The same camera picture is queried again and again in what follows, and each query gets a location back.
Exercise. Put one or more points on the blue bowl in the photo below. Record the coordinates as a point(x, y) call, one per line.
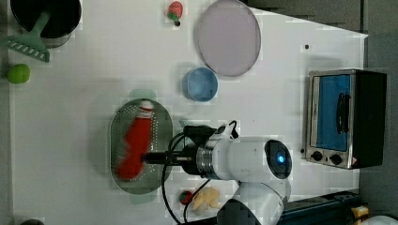
point(200, 84)

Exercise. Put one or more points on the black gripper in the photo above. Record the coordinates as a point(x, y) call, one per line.
point(188, 157)

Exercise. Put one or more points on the black pot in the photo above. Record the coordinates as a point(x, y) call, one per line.
point(61, 18)

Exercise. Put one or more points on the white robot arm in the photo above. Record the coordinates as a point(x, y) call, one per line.
point(260, 166)

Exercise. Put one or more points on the round grey plate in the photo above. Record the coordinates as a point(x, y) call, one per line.
point(229, 37)

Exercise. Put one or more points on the red felt strawberry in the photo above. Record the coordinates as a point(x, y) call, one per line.
point(174, 12)

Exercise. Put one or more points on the green oval strainer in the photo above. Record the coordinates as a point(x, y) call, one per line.
point(143, 188)

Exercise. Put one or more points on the red felt ketchup bottle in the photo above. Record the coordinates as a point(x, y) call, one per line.
point(137, 142)

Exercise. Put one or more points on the black toaster oven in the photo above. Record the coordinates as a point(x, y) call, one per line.
point(346, 113)

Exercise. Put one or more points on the dark teal crate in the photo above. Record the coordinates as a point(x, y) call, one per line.
point(331, 209)

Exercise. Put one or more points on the green slotted spatula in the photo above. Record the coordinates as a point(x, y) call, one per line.
point(30, 44)

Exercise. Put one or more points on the small red felt fruit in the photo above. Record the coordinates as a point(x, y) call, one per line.
point(185, 197)

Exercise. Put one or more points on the yellow felt banana bunch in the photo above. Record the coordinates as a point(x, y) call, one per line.
point(206, 198)

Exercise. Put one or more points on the green apple toy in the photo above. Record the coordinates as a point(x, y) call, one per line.
point(19, 74)

